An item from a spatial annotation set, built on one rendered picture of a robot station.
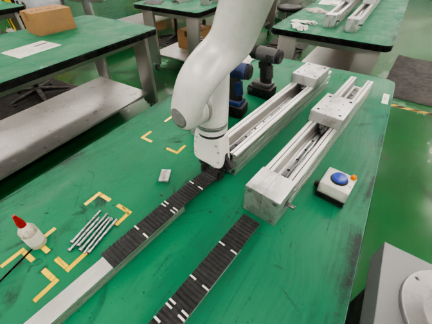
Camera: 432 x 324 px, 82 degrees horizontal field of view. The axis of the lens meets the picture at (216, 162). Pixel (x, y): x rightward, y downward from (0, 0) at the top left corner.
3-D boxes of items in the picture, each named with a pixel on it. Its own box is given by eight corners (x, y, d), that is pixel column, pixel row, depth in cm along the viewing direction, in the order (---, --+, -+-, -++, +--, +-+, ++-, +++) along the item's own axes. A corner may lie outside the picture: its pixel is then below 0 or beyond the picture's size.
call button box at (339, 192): (341, 209, 70) (349, 194, 66) (308, 192, 74) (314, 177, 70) (350, 191, 75) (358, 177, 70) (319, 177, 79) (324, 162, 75)
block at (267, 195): (282, 231, 65) (289, 209, 58) (242, 207, 70) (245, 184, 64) (297, 209, 70) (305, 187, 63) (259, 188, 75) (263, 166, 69)
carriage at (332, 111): (336, 137, 85) (342, 120, 81) (306, 126, 90) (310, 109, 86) (350, 117, 94) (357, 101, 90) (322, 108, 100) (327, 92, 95)
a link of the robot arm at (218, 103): (211, 135, 60) (234, 119, 65) (210, 82, 51) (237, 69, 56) (186, 122, 64) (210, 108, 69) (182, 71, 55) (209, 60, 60)
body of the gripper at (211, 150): (188, 126, 66) (191, 157, 74) (218, 141, 61) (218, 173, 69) (206, 114, 70) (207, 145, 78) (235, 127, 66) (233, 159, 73)
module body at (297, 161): (289, 205, 71) (296, 185, 65) (259, 188, 75) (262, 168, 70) (366, 99, 117) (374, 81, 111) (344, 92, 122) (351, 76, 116)
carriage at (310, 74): (312, 94, 108) (316, 79, 104) (289, 87, 113) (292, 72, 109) (326, 81, 118) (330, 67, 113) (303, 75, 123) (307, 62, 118)
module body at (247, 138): (234, 175, 80) (236, 155, 74) (211, 162, 84) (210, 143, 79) (326, 87, 126) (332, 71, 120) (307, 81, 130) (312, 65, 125)
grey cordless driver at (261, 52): (270, 101, 115) (278, 53, 100) (234, 90, 123) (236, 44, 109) (278, 95, 120) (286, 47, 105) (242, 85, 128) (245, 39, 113)
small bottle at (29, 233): (27, 250, 61) (-1, 222, 53) (36, 236, 64) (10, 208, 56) (42, 251, 61) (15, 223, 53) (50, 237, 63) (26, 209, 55)
